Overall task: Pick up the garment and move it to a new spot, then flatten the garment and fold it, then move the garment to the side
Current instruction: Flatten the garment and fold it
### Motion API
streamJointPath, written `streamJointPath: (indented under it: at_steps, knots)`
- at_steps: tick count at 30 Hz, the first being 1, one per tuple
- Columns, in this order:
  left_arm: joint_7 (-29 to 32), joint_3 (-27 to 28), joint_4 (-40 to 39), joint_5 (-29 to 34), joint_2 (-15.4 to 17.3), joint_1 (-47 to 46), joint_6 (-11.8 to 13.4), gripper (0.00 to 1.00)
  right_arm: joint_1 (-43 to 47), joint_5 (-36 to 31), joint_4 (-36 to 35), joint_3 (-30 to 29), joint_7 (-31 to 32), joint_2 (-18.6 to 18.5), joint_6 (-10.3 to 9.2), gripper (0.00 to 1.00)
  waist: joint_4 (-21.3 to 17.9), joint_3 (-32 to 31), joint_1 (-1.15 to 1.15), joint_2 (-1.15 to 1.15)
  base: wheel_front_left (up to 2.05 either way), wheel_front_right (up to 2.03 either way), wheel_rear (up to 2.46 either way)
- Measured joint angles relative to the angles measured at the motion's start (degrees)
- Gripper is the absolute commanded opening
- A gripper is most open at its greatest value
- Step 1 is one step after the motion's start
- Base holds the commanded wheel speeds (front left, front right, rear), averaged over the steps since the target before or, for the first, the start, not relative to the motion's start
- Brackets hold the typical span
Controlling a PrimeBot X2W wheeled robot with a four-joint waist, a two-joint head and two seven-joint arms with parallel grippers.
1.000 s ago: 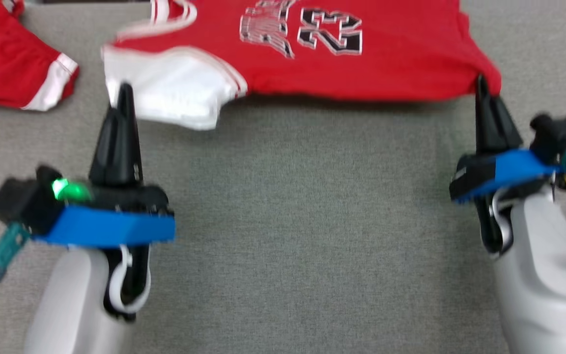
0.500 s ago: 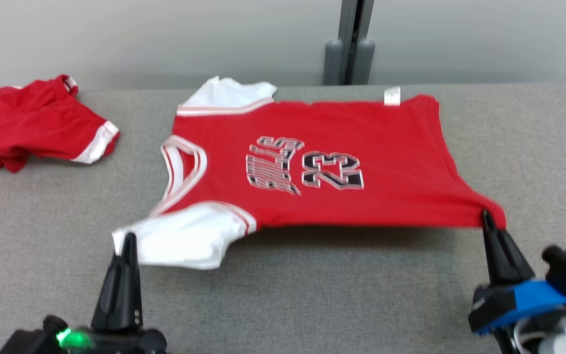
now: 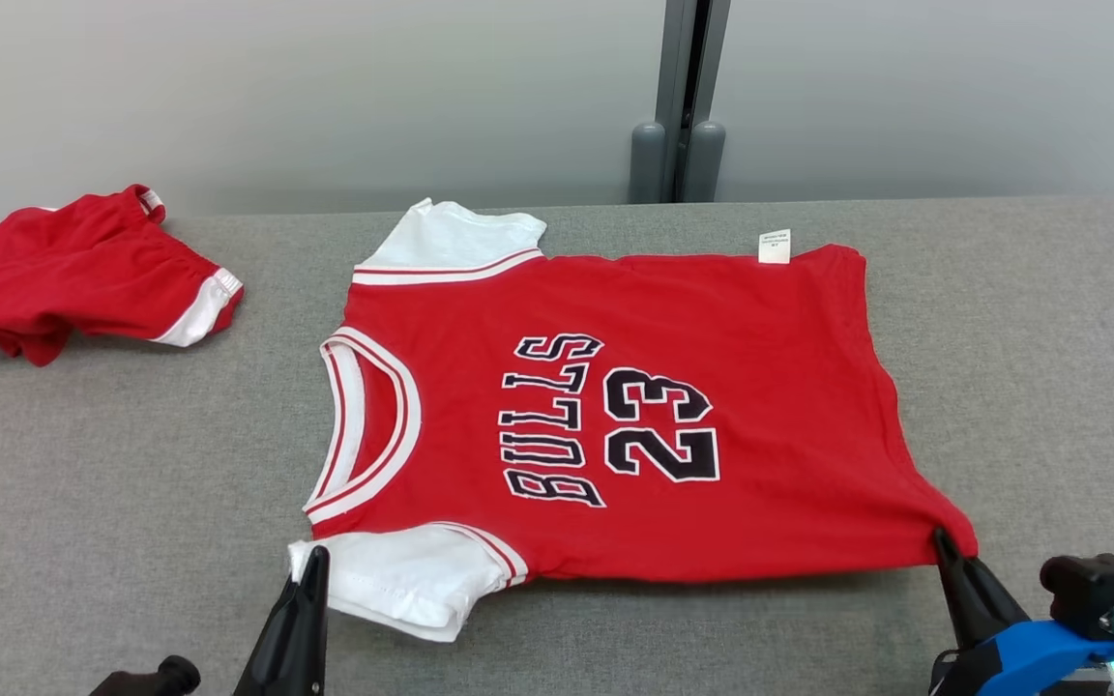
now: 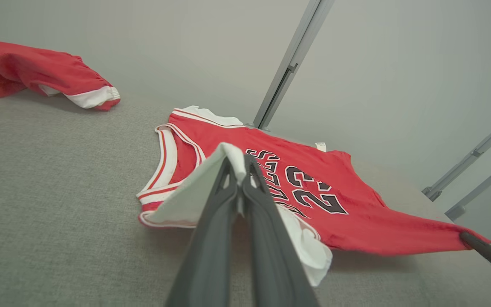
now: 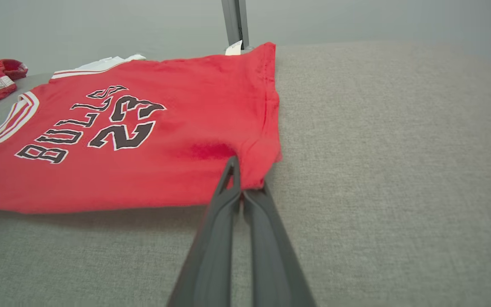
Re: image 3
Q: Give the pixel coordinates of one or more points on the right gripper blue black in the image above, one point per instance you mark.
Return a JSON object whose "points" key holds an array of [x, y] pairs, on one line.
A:
{"points": [[1011, 662]]}

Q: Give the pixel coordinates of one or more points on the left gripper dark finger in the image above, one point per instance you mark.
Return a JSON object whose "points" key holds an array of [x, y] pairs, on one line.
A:
{"points": [[291, 628]]}

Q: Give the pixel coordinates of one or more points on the red Bulls 23 jersey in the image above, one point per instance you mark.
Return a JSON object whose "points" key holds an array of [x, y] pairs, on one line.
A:
{"points": [[770, 387]]}

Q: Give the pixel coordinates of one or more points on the red shorts white stripe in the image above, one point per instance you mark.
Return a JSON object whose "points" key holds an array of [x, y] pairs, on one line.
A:
{"points": [[73, 280]]}

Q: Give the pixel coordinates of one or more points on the grey cylinder bumper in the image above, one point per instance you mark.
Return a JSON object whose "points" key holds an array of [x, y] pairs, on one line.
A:
{"points": [[647, 164], [704, 162]]}

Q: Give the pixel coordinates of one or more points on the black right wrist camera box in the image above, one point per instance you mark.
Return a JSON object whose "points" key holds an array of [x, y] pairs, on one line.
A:
{"points": [[1094, 590]]}

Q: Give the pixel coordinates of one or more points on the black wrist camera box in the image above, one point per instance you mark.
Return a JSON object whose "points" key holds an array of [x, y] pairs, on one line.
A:
{"points": [[156, 677], [1094, 590]]}

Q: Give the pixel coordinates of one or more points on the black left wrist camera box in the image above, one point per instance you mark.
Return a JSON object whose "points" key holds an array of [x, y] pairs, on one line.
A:
{"points": [[156, 677]]}

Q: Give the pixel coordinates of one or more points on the grey metal wall post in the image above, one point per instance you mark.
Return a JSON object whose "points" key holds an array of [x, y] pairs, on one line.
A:
{"points": [[678, 77]]}

